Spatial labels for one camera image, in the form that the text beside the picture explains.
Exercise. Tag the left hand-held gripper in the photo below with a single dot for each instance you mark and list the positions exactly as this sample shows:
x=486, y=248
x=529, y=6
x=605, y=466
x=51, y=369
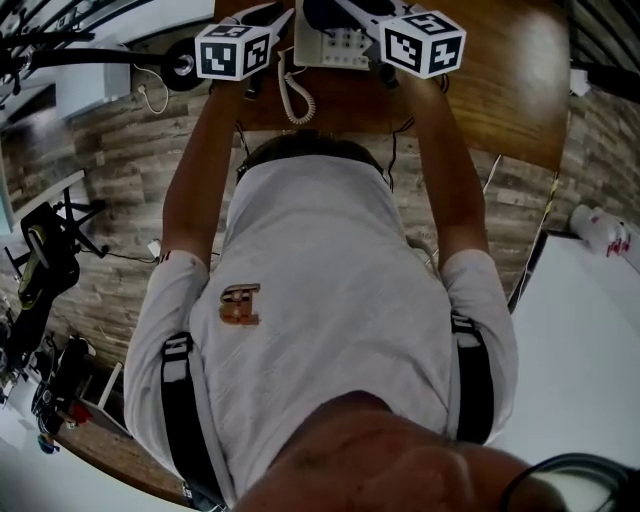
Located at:
x=220, y=57

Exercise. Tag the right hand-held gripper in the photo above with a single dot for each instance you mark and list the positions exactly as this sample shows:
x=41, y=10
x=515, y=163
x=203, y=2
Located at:
x=425, y=45

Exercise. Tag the white telephone handset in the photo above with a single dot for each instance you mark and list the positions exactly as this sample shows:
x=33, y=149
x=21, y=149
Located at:
x=307, y=47

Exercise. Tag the person's right forearm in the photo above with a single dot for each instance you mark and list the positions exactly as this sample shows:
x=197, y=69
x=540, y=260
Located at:
x=445, y=175

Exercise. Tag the person's left forearm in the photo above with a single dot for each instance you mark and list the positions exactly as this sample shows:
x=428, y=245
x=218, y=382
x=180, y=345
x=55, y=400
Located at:
x=200, y=175

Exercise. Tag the white corded desk telephone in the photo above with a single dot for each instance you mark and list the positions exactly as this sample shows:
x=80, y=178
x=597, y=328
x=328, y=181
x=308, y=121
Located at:
x=345, y=47

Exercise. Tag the wooden table with black legs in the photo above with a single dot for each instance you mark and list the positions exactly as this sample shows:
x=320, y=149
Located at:
x=500, y=75

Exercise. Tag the person's dark trousers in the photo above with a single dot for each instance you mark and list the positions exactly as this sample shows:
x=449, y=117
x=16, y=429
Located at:
x=310, y=142

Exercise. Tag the white box unit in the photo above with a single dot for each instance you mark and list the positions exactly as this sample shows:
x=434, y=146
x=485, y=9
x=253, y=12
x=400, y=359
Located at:
x=90, y=90

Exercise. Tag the white power adapter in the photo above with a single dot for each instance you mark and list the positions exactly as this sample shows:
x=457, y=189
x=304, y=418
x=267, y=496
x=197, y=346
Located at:
x=579, y=82

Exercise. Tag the black metal railing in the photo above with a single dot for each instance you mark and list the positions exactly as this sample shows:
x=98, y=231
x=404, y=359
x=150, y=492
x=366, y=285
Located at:
x=60, y=12

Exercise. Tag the white power strip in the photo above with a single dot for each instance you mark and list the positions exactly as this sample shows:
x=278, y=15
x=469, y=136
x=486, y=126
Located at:
x=156, y=249

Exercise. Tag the person's white shirt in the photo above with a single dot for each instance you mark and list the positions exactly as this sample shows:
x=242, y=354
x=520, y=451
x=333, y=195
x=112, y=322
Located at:
x=320, y=270

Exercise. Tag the black office chair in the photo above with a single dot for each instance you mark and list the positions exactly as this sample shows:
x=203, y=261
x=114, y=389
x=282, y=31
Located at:
x=45, y=270

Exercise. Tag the white table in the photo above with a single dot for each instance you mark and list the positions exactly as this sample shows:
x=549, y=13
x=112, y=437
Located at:
x=585, y=350

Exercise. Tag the pile of black equipment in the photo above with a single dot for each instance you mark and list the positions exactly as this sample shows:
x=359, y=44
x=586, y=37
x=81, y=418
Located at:
x=55, y=380

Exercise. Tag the brown wooden desk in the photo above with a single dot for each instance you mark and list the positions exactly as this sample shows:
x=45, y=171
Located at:
x=125, y=460

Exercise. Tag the person's face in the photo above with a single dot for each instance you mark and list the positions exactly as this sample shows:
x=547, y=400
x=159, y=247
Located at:
x=380, y=460

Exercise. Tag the white open frame box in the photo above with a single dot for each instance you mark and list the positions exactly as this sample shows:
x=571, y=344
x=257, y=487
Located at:
x=107, y=400

